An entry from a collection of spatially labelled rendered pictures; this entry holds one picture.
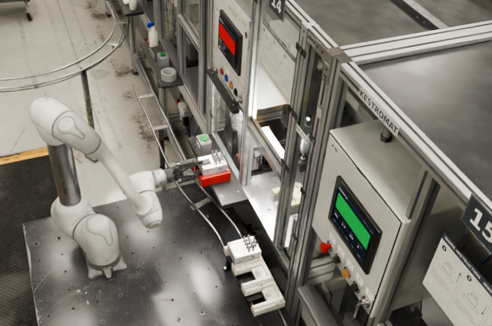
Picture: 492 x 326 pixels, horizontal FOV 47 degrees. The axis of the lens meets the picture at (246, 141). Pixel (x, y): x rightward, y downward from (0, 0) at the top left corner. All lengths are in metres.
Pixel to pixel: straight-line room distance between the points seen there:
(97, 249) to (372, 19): 1.56
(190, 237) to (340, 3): 1.44
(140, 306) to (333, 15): 1.54
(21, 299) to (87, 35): 3.06
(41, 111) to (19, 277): 1.58
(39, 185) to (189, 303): 1.92
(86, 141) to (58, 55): 3.40
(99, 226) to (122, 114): 2.27
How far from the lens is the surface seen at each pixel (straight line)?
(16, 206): 4.20
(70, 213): 2.77
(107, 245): 2.71
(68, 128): 2.29
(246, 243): 2.60
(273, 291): 2.54
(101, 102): 5.00
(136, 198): 2.60
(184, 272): 2.82
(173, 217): 3.04
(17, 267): 3.85
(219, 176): 2.86
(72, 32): 6.04
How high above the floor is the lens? 2.94
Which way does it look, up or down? 40 degrees down
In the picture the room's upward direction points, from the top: 4 degrees clockwise
